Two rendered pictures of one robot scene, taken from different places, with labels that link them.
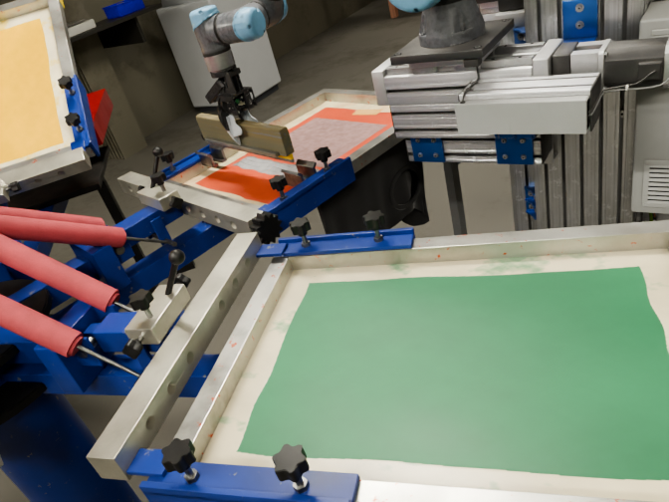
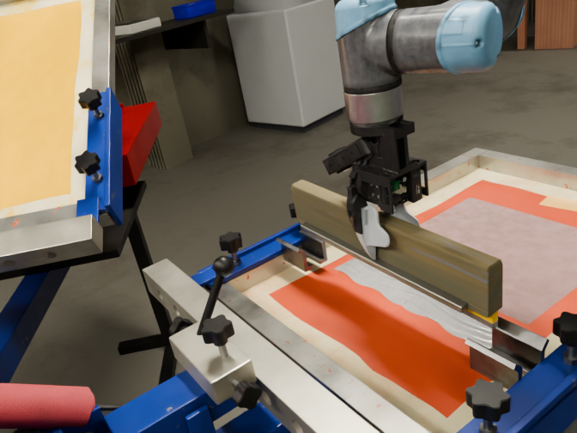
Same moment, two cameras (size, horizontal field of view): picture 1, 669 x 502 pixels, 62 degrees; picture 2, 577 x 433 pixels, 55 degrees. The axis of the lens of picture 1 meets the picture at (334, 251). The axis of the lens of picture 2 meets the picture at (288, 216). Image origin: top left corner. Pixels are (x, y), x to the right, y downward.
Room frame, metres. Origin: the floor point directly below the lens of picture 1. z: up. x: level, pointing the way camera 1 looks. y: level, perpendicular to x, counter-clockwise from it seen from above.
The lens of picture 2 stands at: (0.84, 0.21, 1.51)
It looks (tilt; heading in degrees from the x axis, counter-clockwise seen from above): 25 degrees down; 6
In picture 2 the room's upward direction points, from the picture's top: 11 degrees counter-clockwise
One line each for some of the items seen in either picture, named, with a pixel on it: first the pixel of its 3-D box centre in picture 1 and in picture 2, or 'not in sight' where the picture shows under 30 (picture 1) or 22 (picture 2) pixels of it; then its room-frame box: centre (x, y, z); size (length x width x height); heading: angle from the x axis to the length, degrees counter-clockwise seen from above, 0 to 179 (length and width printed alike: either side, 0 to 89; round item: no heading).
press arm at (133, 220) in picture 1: (147, 220); (180, 405); (1.36, 0.45, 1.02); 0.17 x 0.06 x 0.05; 127
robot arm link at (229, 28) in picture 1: (244, 24); (451, 36); (1.51, 0.06, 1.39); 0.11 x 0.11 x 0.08; 54
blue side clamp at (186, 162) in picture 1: (196, 165); (273, 258); (1.77, 0.36, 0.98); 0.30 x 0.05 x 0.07; 127
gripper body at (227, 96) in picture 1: (232, 91); (384, 161); (1.55, 0.14, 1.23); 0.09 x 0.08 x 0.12; 37
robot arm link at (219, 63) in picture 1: (221, 61); (375, 103); (1.56, 0.15, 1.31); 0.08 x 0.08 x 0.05
